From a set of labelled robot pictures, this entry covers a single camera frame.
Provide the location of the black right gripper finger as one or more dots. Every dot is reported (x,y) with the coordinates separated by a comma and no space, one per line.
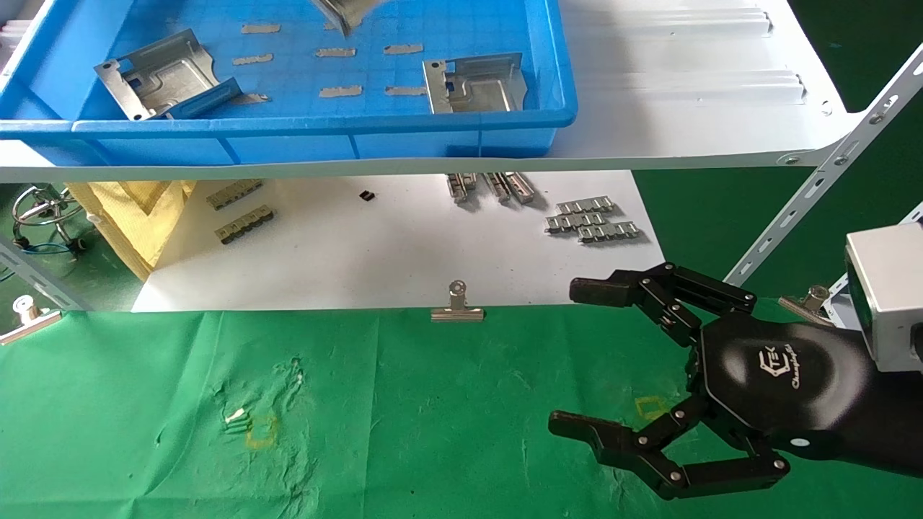
(627,288)
(613,440)

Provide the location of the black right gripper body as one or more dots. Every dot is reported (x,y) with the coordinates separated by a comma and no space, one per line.
(786,382)

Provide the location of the stamped metal bracket part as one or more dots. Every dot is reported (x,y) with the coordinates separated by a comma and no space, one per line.
(483,90)
(166,76)
(346,11)

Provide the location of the silver metal clip strip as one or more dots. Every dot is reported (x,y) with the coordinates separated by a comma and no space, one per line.
(575,221)
(585,205)
(609,231)

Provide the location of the silver binder clip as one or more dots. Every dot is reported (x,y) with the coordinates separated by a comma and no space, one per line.
(29,328)
(458,313)
(815,295)

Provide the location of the green table cloth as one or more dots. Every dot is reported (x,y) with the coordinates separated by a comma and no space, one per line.
(447,418)

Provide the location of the white metal shelf board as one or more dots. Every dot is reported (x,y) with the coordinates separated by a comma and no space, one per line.
(685,122)

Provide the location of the white paper sheet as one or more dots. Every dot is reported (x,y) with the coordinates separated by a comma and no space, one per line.
(360,252)

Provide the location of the blue plastic bin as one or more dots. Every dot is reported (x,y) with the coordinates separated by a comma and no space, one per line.
(288,148)

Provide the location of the small white scrap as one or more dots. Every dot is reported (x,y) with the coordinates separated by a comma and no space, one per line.
(235,415)

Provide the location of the grey connector strip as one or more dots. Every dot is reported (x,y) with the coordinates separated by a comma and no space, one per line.
(234,194)
(245,224)

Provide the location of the yellow cloth bag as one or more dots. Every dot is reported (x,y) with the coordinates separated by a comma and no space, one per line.
(137,216)

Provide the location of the grey slotted shelf upright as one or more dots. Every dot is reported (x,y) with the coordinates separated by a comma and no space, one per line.
(36,277)

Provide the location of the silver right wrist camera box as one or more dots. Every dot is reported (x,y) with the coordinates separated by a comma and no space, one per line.
(890,295)

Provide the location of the short silver metal rail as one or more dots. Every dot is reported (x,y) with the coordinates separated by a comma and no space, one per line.
(460,186)
(520,187)
(496,187)

